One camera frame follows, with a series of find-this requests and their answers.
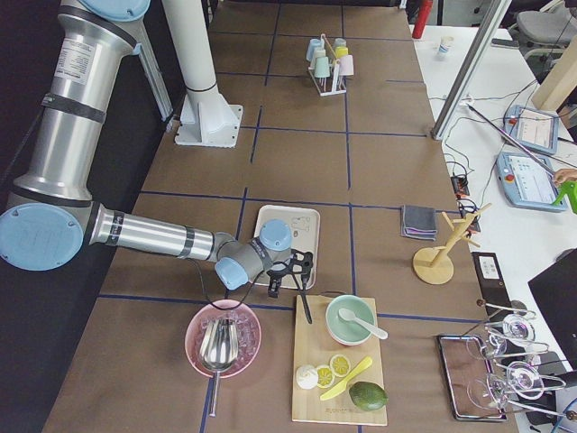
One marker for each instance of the white lemon end piece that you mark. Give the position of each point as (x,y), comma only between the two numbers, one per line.
(306,377)

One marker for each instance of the mint green bowl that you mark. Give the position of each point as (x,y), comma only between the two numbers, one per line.
(349,332)

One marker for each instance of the yellow plastic knife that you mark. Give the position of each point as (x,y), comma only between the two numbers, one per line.
(341,387)

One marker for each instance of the lemon slice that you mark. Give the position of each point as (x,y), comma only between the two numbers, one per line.
(325,376)
(340,364)

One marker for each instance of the metal ice scoop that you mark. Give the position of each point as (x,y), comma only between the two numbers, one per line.
(218,352)

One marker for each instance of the black glass tray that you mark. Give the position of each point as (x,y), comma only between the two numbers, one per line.
(465,370)

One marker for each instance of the blue cup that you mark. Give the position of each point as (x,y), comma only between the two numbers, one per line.
(313,44)

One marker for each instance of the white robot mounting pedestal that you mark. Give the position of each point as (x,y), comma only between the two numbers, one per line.
(206,118)

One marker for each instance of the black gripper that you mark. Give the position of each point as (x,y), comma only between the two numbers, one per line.
(275,275)

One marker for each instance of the folded grey cloth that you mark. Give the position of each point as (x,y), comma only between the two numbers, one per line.
(418,222)

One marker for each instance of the teach pendant tablet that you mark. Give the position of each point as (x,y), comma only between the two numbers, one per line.
(526,184)
(537,130)

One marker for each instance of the wooden mug tree stand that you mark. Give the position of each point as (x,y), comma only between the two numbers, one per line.
(433,264)

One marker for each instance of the paper cup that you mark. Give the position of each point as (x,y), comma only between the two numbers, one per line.
(444,47)

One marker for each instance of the bamboo cutting board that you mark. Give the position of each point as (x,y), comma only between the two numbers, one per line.
(314,345)

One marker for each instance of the wine glass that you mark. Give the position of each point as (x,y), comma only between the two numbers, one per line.
(495,392)
(513,336)

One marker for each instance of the person hand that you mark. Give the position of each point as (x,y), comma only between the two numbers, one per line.
(563,175)

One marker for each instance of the pink cup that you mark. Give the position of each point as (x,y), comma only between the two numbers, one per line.
(346,65)

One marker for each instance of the avocado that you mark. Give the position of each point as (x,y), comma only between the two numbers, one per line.
(368,396)

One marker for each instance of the mint green cup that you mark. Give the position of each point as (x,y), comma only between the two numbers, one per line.
(322,67)

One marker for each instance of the black label box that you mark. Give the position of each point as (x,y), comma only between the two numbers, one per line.
(490,279)

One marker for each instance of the white wire cup rack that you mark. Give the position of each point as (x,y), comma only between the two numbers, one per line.
(334,85)

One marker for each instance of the white spoon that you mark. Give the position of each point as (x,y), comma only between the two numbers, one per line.
(349,316)

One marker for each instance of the aluminium frame post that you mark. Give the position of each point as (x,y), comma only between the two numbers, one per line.
(480,44)

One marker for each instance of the yellow cup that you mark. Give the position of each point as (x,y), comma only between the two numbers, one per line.
(341,51)

